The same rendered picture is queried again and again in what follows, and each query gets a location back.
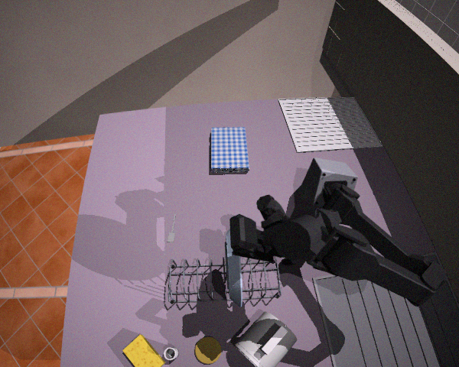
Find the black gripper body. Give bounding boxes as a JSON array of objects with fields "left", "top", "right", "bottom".
[{"left": 229, "top": 214, "right": 298, "bottom": 266}]

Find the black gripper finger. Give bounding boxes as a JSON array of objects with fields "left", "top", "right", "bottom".
[
  {"left": 252, "top": 252, "right": 274, "bottom": 262},
  {"left": 233, "top": 251, "right": 259, "bottom": 258}
]

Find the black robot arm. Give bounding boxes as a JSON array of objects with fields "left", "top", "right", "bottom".
[{"left": 256, "top": 180, "right": 447, "bottom": 307}]

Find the grey wire dish rack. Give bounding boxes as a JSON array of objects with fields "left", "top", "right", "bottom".
[{"left": 168, "top": 256, "right": 282, "bottom": 304}]

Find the blue checkered towel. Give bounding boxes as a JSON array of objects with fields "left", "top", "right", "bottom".
[{"left": 211, "top": 127, "right": 249, "bottom": 173}]

